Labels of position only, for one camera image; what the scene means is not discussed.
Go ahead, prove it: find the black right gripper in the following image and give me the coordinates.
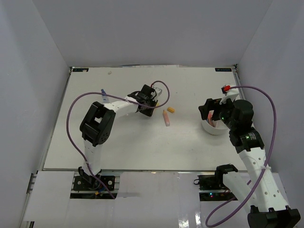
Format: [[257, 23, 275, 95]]
[[199, 95, 237, 130]]

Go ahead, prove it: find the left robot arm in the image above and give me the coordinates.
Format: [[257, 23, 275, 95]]
[[80, 85, 162, 190]]

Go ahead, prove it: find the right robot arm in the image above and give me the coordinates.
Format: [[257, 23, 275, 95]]
[[199, 98, 301, 228]]

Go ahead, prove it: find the white round desk organizer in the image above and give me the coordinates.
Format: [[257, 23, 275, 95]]
[[201, 120, 228, 135]]

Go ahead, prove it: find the right black corner label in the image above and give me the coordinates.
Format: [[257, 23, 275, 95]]
[[215, 67, 232, 72]]

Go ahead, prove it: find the black corner label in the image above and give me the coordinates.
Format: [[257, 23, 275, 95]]
[[215, 67, 232, 72], [72, 68, 89, 72]]

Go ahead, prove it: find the blue spray bottle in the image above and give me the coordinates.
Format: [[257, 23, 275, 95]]
[[101, 89, 108, 103]]

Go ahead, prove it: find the left black corner label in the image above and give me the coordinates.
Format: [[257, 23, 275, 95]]
[[72, 68, 89, 72]]

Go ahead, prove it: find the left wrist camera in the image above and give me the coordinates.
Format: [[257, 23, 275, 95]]
[[153, 87, 162, 99]]

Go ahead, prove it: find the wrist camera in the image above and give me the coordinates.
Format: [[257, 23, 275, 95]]
[[153, 87, 162, 99], [220, 84, 239, 105]]

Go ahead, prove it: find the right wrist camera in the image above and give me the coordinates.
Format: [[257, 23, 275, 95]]
[[220, 84, 239, 105]]

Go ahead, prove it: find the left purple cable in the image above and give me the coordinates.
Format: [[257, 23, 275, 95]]
[[66, 80, 171, 199]]

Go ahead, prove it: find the purple cable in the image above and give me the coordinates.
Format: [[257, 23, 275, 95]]
[[205, 85, 277, 227], [66, 80, 171, 199]]

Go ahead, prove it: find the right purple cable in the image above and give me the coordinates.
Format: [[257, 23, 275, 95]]
[[205, 85, 277, 227]]

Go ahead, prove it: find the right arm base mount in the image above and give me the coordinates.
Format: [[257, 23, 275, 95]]
[[193, 164, 238, 201]]

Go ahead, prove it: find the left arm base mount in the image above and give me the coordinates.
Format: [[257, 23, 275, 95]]
[[70, 166, 119, 200]]

